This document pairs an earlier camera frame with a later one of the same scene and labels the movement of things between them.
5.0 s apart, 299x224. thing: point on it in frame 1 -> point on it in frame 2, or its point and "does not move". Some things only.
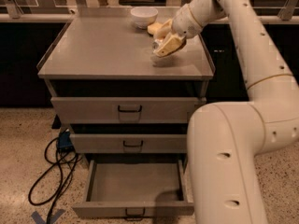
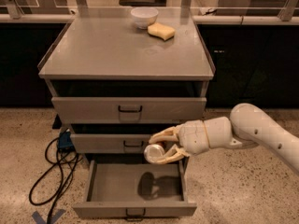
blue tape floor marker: x=35 y=217 does not move
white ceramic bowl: x=143 y=16 does not move
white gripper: x=183 y=24 -> x=192 y=137
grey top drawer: x=123 y=110 does not move
